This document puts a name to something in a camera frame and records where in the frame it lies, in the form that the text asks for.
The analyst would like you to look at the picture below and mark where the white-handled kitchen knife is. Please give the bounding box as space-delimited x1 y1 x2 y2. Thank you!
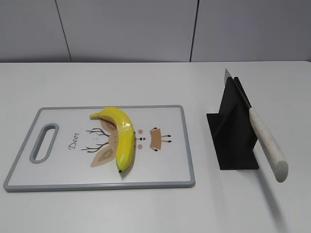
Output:
234 83 289 183

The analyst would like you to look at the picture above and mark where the yellow plastic banana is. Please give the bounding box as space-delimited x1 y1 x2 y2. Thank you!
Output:
89 107 136 173

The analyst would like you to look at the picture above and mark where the black knife stand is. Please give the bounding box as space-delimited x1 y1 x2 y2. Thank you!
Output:
207 77 259 170

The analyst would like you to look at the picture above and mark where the white grey-rimmed cutting board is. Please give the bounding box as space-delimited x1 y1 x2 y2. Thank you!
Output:
3 105 195 192

